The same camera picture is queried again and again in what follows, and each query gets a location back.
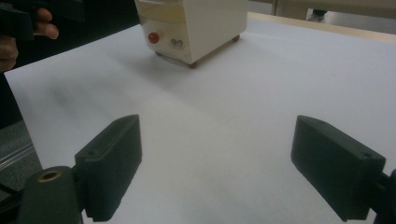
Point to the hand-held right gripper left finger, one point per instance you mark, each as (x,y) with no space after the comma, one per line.
(110,161)

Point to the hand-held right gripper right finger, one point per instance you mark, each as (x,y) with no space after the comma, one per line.
(334,165)

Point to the clear drawer with red knob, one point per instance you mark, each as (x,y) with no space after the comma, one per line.
(162,51)

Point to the cream drawer cabinet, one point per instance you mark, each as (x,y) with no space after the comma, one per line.
(214,21)

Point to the white table cover sheet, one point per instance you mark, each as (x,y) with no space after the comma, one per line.
(233,102)

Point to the wooden table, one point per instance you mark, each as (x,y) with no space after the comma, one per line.
(327,28)

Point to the aluminium floor rail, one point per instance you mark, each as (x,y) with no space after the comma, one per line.
(15,157)

